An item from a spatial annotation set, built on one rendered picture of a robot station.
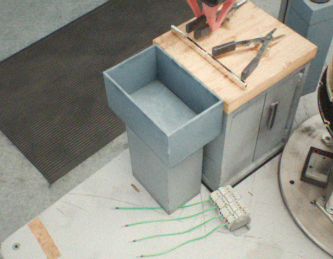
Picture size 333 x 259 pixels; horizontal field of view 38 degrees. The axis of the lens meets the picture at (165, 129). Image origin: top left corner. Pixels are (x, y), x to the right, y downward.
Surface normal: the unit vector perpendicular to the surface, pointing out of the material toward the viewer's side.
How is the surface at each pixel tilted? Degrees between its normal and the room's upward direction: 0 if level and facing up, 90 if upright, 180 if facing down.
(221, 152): 90
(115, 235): 0
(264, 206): 0
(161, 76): 90
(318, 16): 90
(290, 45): 0
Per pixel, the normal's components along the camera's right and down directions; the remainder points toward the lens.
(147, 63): 0.62, 0.61
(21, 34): -0.03, -0.62
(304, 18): -0.92, 0.32
